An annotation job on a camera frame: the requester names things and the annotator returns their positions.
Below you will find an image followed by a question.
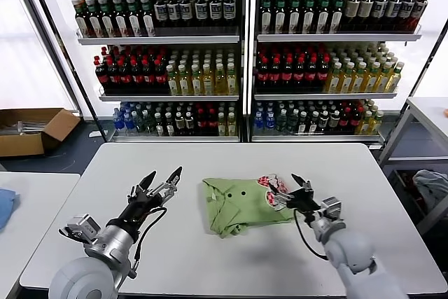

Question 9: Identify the green t-shirt with print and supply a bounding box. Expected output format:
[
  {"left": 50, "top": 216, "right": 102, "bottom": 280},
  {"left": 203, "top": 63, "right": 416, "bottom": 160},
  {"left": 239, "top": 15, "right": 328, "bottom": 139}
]
[{"left": 202, "top": 172, "right": 297, "bottom": 239}]

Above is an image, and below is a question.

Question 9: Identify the small red cap cola bottle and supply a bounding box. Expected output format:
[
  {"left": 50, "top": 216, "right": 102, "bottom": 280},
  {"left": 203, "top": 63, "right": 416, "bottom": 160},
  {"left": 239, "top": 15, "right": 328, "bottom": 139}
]
[
  {"left": 195, "top": 108, "right": 207, "bottom": 136},
  {"left": 349, "top": 106, "right": 362, "bottom": 130},
  {"left": 338, "top": 108, "right": 351, "bottom": 130},
  {"left": 205, "top": 108, "right": 217, "bottom": 136}
]

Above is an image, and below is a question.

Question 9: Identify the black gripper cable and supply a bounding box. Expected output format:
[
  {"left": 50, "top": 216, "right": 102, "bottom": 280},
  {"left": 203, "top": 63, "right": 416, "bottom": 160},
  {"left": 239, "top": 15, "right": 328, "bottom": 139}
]
[
  {"left": 293, "top": 207, "right": 330, "bottom": 262},
  {"left": 132, "top": 207, "right": 168, "bottom": 271}
]

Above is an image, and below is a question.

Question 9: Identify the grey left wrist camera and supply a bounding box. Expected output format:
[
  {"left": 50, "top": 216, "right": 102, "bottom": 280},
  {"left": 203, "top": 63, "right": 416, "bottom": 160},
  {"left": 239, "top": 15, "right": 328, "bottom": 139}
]
[{"left": 58, "top": 213, "right": 101, "bottom": 244}]

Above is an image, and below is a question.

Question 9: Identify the blue folded cloth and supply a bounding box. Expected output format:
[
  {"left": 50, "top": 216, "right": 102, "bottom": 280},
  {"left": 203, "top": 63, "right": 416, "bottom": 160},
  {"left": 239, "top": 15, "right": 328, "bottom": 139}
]
[{"left": 0, "top": 187, "right": 21, "bottom": 230}]

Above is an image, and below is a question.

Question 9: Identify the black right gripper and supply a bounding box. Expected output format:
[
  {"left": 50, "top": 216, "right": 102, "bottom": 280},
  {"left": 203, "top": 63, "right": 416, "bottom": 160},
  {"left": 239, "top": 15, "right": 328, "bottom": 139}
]
[{"left": 268, "top": 172, "right": 322, "bottom": 223}]

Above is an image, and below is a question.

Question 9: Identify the grey metal shelf rack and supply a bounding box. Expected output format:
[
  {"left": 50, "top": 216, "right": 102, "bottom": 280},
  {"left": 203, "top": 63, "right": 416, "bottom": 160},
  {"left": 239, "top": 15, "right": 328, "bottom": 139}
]
[
  {"left": 51, "top": 0, "right": 245, "bottom": 144},
  {"left": 246, "top": 0, "right": 423, "bottom": 144}
]

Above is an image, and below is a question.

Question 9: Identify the clear plastic packaging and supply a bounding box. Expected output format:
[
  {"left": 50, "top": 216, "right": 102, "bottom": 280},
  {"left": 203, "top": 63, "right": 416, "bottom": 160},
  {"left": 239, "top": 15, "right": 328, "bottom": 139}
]
[{"left": 0, "top": 119, "right": 48, "bottom": 137}]

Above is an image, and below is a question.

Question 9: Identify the black storage bin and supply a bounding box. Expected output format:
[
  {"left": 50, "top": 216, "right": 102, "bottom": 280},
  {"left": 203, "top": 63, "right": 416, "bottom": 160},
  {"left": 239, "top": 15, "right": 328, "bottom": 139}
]
[{"left": 388, "top": 169, "right": 433, "bottom": 225}]

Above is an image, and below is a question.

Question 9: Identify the red bag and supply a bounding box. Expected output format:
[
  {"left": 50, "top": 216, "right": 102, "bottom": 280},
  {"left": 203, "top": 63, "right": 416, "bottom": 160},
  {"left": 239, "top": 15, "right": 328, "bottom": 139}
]
[{"left": 401, "top": 172, "right": 429, "bottom": 216}]

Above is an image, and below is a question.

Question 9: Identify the grey cloth bundle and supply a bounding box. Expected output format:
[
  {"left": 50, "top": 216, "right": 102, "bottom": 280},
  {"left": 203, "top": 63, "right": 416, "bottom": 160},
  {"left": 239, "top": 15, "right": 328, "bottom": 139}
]
[{"left": 412, "top": 169, "right": 448, "bottom": 212}]

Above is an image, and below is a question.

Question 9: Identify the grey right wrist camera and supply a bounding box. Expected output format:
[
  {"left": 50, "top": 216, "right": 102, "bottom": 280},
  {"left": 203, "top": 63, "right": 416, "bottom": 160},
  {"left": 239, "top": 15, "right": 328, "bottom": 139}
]
[{"left": 320, "top": 196, "right": 343, "bottom": 223}]

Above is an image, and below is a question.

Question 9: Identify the dark bottle beige label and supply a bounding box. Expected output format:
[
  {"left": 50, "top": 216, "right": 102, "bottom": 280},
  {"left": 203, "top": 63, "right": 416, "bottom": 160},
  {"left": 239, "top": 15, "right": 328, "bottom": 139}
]
[
  {"left": 343, "top": 0, "right": 360, "bottom": 32},
  {"left": 357, "top": 0, "right": 374, "bottom": 32}
]

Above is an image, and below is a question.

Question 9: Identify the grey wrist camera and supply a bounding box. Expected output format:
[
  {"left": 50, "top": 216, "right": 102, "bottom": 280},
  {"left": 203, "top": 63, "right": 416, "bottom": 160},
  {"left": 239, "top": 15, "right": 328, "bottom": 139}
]
[
  {"left": 320, "top": 196, "right": 343, "bottom": 223},
  {"left": 58, "top": 213, "right": 101, "bottom": 244}
]

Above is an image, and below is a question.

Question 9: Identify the open cardboard box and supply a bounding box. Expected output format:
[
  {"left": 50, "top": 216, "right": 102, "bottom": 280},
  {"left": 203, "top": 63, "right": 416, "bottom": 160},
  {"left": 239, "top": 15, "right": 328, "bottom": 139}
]
[{"left": 0, "top": 108, "right": 82, "bottom": 158}]

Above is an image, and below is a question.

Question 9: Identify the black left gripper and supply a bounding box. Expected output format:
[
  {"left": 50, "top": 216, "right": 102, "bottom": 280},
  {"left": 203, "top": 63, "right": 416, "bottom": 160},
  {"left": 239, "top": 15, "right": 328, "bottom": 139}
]
[{"left": 107, "top": 165, "right": 184, "bottom": 230}]

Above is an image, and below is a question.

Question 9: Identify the small green water bottle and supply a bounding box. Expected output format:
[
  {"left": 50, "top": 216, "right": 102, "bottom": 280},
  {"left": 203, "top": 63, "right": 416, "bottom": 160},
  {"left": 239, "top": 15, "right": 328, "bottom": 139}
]
[
  {"left": 286, "top": 109, "right": 298, "bottom": 134},
  {"left": 143, "top": 111, "right": 155, "bottom": 134},
  {"left": 133, "top": 111, "right": 145, "bottom": 134},
  {"left": 274, "top": 109, "right": 287, "bottom": 134}
]

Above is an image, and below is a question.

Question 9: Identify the grey metal frame table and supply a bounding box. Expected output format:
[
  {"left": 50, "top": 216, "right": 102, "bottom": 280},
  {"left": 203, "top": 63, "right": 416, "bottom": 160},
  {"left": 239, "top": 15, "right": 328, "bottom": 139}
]
[{"left": 377, "top": 97, "right": 448, "bottom": 237}]

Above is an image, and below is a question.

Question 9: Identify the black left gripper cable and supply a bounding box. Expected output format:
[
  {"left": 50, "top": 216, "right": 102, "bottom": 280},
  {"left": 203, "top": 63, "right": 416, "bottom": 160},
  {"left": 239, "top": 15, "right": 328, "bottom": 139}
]
[{"left": 132, "top": 207, "right": 168, "bottom": 271}]

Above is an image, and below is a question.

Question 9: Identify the green cap tea bottle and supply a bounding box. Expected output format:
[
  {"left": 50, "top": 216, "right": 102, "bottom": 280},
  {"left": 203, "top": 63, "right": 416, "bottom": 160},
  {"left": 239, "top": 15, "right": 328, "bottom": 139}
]
[
  {"left": 329, "top": 0, "right": 344, "bottom": 36},
  {"left": 72, "top": 0, "right": 91, "bottom": 39},
  {"left": 96, "top": 0, "right": 114, "bottom": 39},
  {"left": 111, "top": 0, "right": 127, "bottom": 38},
  {"left": 84, "top": 0, "right": 103, "bottom": 39},
  {"left": 273, "top": 0, "right": 286, "bottom": 36},
  {"left": 125, "top": 0, "right": 141, "bottom": 38},
  {"left": 301, "top": 0, "right": 316, "bottom": 36},
  {"left": 315, "top": 0, "right": 330, "bottom": 36},
  {"left": 139, "top": 0, "right": 156, "bottom": 38},
  {"left": 259, "top": 0, "right": 272, "bottom": 36},
  {"left": 287, "top": 0, "right": 301, "bottom": 36}
]

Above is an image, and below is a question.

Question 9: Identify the black slanted pole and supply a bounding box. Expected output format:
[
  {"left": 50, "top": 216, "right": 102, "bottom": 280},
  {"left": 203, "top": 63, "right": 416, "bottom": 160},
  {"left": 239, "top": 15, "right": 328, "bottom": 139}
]
[
  {"left": 380, "top": 20, "right": 448, "bottom": 148},
  {"left": 12, "top": 0, "right": 106, "bottom": 139}
]

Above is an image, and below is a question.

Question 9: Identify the dark bottle blue white label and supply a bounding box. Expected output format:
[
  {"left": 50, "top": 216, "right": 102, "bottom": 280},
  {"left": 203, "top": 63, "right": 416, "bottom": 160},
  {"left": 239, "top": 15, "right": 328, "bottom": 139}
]
[
  {"left": 384, "top": 0, "right": 401, "bottom": 32},
  {"left": 193, "top": 0, "right": 209, "bottom": 29},
  {"left": 153, "top": 0, "right": 168, "bottom": 29},
  {"left": 166, "top": 0, "right": 181, "bottom": 29},
  {"left": 221, "top": 0, "right": 237, "bottom": 29},
  {"left": 207, "top": 0, "right": 223, "bottom": 29},
  {"left": 397, "top": 0, "right": 415, "bottom": 32},
  {"left": 371, "top": 0, "right": 387, "bottom": 32},
  {"left": 178, "top": 0, "right": 193, "bottom": 29},
  {"left": 409, "top": 0, "right": 428, "bottom": 33}
]

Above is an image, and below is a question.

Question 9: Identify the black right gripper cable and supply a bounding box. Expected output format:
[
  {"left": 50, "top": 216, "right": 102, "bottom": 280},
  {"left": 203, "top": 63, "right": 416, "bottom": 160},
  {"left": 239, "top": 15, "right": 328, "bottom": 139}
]
[{"left": 293, "top": 207, "right": 330, "bottom": 262}]

